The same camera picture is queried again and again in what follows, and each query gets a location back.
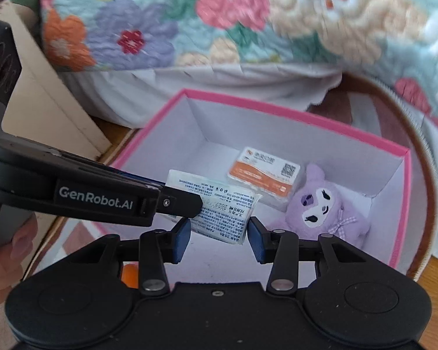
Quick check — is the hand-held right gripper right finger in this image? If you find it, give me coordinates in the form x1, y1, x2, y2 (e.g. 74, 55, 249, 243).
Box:
248, 217, 373, 294

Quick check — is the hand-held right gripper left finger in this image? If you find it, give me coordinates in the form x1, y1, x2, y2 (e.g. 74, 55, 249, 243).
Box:
73, 218, 191, 296

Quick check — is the orange egg-shaped sponge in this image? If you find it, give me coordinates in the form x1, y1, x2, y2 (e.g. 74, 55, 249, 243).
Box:
121, 262, 138, 288

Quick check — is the pink cardboard box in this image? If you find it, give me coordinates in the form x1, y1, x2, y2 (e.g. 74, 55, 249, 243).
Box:
95, 88, 413, 276

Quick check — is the purple plush toy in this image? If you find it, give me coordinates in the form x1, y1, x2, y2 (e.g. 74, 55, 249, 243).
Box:
270, 163, 371, 243

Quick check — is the orange white tissue packet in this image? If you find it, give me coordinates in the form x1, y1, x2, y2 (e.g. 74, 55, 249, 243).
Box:
226, 146, 302, 212

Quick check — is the checked oval rug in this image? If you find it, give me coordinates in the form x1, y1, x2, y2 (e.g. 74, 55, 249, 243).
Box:
33, 73, 438, 281

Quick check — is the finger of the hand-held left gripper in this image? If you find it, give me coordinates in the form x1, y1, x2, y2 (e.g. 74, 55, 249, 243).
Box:
157, 186, 204, 219
111, 169, 165, 190

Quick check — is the person's left hand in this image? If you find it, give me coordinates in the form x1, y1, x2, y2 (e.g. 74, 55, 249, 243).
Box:
0, 211, 39, 307

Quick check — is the floral quilt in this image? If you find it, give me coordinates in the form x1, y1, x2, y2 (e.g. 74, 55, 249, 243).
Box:
29, 0, 438, 146

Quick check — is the blue wet wipe packet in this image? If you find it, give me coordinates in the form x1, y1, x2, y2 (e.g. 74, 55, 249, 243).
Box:
160, 169, 260, 246

